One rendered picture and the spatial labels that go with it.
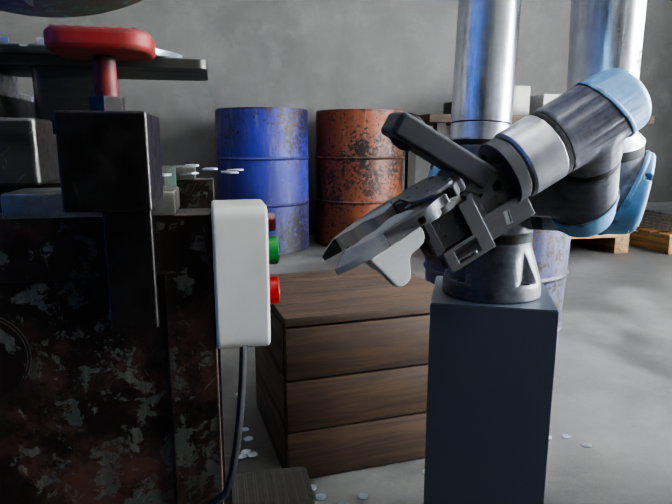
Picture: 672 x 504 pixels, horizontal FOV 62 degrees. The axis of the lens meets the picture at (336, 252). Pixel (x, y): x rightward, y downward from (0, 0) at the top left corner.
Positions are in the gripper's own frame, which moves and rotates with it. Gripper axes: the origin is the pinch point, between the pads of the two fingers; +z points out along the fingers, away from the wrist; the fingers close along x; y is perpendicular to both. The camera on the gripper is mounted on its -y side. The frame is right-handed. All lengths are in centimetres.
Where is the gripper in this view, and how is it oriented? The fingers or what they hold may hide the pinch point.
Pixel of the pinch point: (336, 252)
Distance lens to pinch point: 56.3
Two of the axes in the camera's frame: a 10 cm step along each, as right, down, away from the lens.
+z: -8.5, 5.2, -0.8
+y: 4.9, 8.3, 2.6
